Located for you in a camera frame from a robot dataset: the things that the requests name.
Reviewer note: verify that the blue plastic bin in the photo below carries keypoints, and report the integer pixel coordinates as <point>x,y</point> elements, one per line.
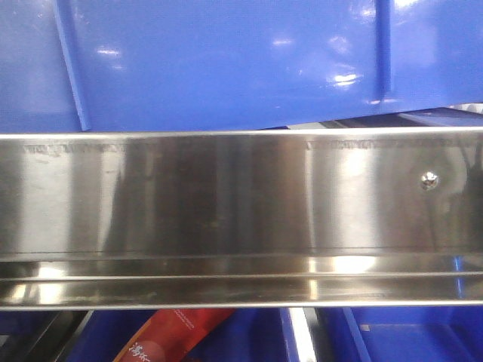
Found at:
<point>225,65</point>

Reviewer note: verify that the lower left blue bin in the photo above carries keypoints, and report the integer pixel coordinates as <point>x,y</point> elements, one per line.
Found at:
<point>250,334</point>

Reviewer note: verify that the lower right blue bin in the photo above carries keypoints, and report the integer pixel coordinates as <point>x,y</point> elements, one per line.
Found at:
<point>445,333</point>

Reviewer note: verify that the red snack package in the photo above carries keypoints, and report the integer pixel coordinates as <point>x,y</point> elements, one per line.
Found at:
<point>170,334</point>

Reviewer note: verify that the stainless steel conveyor rail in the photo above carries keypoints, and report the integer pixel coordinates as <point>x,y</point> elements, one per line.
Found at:
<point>328,217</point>

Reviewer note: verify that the silver rail screw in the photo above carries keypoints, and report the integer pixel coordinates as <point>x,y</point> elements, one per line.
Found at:
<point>429,180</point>

